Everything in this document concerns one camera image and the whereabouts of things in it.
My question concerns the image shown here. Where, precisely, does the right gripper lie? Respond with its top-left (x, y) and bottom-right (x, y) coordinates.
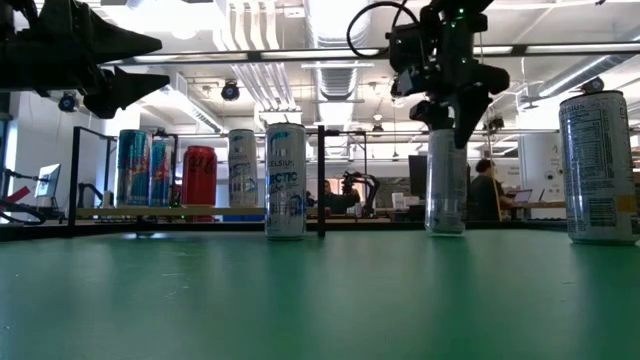
top-left (409, 9), bottom-right (512, 151)

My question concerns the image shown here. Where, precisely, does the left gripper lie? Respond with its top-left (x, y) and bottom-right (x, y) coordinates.
top-left (0, 0), bottom-right (172, 120)

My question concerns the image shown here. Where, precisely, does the white Celsius can orange print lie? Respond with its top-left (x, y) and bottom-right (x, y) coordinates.
top-left (558, 89), bottom-right (640, 246)
top-left (424, 127), bottom-right (469, 236)

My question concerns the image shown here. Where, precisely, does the teal Red Bull can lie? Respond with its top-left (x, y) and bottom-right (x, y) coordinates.
top-left (149, 140), bottom-right (175, 208)
top-left (116, 129), bottom-right (153, 208)

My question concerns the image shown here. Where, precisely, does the red Coca-Cola can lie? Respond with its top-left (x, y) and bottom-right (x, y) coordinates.
top-left (180, 145), bottom-right (219, 208)

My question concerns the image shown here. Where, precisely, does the white Celsius Arctic can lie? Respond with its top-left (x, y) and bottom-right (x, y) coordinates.
top-left (227, 128), bottom-right (260, 208)
top-left (264, 122), bottom-right (308, 242)

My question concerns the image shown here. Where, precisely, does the wooden shelf board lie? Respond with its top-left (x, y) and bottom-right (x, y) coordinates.
top-left (74, 205), bottom-right (321, 220)

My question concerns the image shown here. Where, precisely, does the black monitor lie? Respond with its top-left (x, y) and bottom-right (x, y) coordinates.
top-left (407, 154), bottom-right (429, 197)

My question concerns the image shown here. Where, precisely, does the person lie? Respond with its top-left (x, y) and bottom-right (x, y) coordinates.
top-left (305, 179), bottom-right (361, 216)
top-left (469, 158), bottom-right (516, 222)

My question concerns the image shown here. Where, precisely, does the open laptop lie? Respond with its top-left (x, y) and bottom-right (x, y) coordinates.
top-left (513, 188), bottom-right (546, 204)

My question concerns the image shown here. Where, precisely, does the wooden background table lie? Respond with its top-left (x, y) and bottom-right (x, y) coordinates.
top-left (507, 199), bottom-right (567, 221)

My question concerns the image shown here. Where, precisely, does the small tilted monitor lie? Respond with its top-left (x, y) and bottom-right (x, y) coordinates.
top-left (33, 162), bottom-right (63, 199)

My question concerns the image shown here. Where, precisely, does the red flat object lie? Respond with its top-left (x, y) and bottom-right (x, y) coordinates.
top-left (0, 185), bottom-right (31, 204)

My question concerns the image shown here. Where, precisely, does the green table mat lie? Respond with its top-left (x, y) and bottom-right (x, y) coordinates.
top-left (0, 227), bottom-right (640, 360)

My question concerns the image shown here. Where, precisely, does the yellow hanging cord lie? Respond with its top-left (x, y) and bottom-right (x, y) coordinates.
top-left (477, 29), bottom-right (503, 222)

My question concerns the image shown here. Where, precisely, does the ribbed silver air duct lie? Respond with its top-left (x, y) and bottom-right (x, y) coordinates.
top-left (304, 0), bottom-right (374, 102)

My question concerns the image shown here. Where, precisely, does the black metal shelf frame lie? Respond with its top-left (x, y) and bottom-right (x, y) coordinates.
top-left (68, 124), bottom-right (370, 239)

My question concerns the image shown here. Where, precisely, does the black cable loop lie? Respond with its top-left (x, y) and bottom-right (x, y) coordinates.
top-left (0, 198), bottom-right (45, 227)

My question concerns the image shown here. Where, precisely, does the black table border frame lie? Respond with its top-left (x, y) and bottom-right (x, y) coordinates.
top-left (0, 219), bottom-right (571, 242)

